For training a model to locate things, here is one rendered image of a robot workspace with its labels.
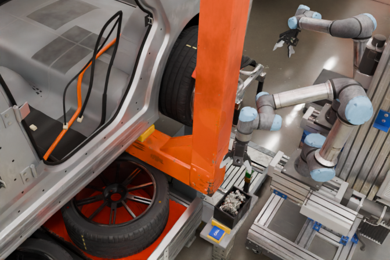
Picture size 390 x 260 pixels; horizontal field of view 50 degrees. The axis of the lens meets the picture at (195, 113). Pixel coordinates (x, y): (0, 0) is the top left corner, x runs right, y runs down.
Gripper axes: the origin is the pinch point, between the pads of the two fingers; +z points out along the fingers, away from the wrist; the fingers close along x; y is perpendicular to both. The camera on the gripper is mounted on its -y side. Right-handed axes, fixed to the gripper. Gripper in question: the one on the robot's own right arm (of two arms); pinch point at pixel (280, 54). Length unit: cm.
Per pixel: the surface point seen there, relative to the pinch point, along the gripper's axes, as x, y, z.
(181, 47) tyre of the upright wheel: -71, -1, 21
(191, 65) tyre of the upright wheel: -66, 11, 28
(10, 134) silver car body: -159, 69, 73
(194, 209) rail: -38, 36, 108
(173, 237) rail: -51, 48, 123
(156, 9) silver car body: -104, 22, 6
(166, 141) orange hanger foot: -62, 12, 78
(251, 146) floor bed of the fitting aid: 36, -29, 77
